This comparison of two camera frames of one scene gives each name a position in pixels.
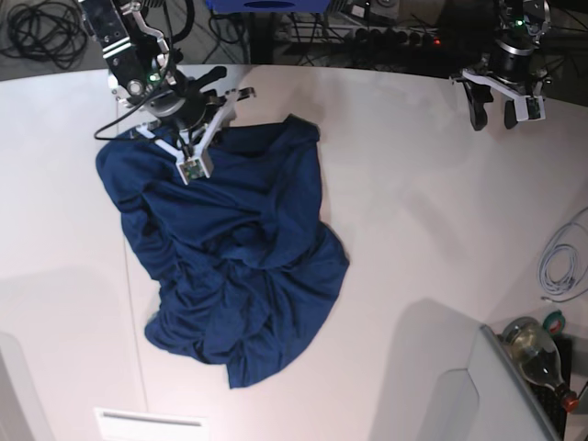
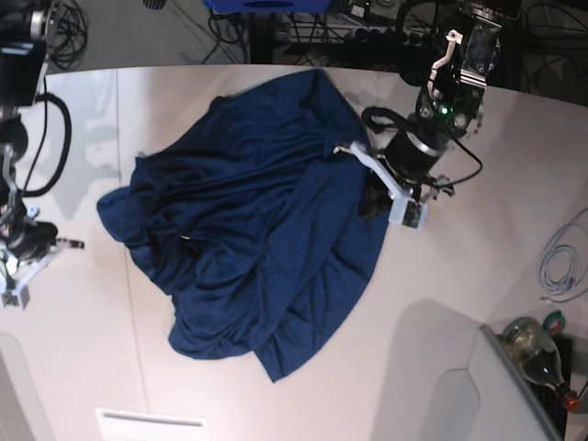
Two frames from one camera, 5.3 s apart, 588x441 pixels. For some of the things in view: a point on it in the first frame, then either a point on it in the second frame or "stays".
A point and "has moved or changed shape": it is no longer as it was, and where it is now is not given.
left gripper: (180, 109) to (31, 241)
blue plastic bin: (267, 6) stays
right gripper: (509, 62) to (411, 153)
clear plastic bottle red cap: (539, 357) stays
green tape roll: (555, 322) stays
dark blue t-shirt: (240, 265) has moved or changed shape
